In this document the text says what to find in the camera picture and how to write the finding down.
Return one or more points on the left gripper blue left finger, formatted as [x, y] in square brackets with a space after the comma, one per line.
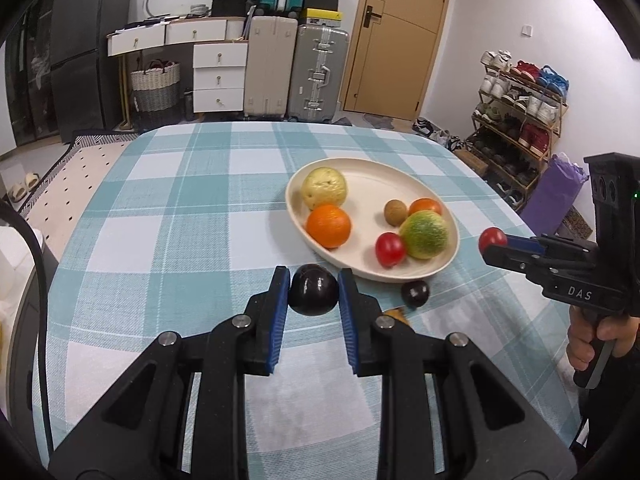
[262, 344]

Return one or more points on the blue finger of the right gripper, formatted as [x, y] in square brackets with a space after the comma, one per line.
[506, 258]
[524, 245]

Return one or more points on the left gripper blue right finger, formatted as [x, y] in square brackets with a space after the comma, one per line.
[358, 315]

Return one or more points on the red tomato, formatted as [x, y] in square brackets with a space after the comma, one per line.
[389, 249]
[491, 237]

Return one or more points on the dark plum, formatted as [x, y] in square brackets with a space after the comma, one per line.
[314, 290]
[415, 294]

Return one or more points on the green-orange round fruit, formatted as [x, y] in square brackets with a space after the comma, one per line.
[425, 234]

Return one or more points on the large orange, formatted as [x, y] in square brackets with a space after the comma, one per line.
[329, 226]

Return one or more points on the small orange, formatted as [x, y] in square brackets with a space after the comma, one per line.
[425, 204]

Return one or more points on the yellow-green round fruit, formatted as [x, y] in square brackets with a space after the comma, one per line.
[324, 186]

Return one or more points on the right hand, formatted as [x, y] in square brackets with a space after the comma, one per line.
[623, 330]

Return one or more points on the purple bag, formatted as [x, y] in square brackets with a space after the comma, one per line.
[555, 193]

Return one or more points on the wooden shoe rack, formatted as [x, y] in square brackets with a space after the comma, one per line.
[517, 120]

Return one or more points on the silver suitcase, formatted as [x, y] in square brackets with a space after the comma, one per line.
[318, 65]

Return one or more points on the woven laundry basket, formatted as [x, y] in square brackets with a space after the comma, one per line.
[156, 92]

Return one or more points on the wooden door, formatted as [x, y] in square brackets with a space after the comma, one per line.
[392, 59]

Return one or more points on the beige suitcase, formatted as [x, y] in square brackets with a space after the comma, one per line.
[271, 45]

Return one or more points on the white drawer desk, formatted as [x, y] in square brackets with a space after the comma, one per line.
[219, 55]

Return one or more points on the yellow black box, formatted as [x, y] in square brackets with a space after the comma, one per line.
[323, 17]

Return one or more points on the black refrigerator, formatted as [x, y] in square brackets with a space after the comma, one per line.
[84, 78]

